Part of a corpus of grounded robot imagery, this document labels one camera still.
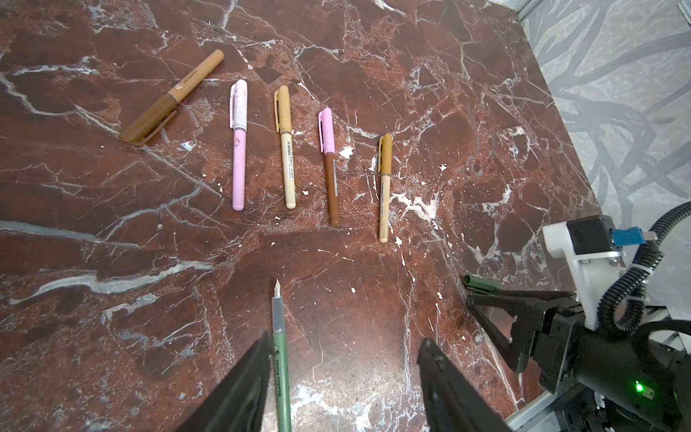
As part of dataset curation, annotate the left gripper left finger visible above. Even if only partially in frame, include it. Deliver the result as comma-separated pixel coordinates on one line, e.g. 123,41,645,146
178,333,273,432

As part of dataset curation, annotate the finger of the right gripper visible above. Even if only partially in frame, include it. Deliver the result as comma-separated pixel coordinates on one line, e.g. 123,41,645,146
485,290,577,302
465,295,546,374

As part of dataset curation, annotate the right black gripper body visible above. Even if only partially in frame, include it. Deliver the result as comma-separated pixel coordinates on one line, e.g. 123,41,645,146
532,306,690,431

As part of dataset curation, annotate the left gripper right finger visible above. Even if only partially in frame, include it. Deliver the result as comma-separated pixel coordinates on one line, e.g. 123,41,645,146
417,338,509,432

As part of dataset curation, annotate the green pen cap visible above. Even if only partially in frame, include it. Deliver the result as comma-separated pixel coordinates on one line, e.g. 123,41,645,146
462,274,503,295

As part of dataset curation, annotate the dark green pen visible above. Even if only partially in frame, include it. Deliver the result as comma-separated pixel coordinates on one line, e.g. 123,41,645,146
272,280,293,432

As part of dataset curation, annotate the orange brown pen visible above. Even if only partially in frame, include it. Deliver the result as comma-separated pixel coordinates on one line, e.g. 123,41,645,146
378,174,392,243

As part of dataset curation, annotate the ochre pen cap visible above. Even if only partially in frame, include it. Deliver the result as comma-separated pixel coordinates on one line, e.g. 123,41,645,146
378,133,393,176

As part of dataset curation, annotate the pink pen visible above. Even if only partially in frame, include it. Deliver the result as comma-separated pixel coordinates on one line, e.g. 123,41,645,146
232,128,247,211

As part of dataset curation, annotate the light green pen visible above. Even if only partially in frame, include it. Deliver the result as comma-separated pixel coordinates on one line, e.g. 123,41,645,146
325,153,339,227

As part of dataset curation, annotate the tan pen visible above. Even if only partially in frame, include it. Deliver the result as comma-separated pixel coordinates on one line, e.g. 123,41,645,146
281,131,297,209

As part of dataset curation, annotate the tan pen cap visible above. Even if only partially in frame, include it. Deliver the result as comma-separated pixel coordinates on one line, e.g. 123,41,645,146
274,86,293,133

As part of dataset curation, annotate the magenta pink pen cap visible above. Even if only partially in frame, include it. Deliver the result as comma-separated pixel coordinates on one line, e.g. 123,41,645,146
318,108,336,155

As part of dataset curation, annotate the dark brown pen cap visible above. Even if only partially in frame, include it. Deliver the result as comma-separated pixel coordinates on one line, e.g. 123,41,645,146
119,94,178,148

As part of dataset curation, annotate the light pink pen cap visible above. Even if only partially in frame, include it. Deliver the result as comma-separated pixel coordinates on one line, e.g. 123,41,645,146
229,79,248,131

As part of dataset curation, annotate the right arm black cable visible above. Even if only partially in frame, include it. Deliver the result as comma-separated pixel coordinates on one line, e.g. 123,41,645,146
596,201,691,357

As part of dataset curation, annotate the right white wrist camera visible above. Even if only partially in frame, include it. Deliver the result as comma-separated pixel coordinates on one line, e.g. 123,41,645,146
542,214,660,331

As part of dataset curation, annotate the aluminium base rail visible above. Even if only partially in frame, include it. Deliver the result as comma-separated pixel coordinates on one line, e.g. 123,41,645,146
506,331,689,431

